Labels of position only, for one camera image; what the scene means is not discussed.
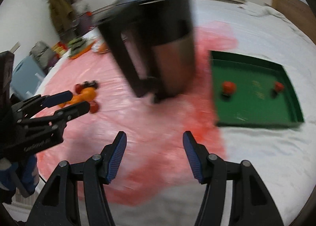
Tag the olive hanging coat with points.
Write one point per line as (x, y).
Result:
(62, 16)

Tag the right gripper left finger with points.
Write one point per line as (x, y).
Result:
(58, 203)

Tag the red fruit in tray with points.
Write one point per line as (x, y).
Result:
(228, 88)

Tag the red fruit tray right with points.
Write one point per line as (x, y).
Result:
(278, 87)

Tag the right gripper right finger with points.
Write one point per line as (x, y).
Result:
(252, 204)

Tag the pink plastic sheet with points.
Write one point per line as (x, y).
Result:
(154, 158)

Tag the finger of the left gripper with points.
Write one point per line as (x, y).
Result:
(62, 115)
(30, 107)

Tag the green rectangular tray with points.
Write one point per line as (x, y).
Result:
(254, 104)

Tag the grey shopping bag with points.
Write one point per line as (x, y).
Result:
(43, 55)

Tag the wooden headboard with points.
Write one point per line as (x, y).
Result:
(299, 13)

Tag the orange plate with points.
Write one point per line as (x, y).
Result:
(84, 50)

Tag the orange mandarin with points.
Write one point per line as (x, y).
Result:
(88, 94)

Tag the green leafy vegetables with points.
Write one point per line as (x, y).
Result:
(76, 45)

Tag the blue suitcase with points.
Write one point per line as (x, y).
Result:
(26, 78)

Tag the red fruit near gripper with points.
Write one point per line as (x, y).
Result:
(94, 107)

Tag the dark plum on sheet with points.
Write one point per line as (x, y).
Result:
(91, 84)

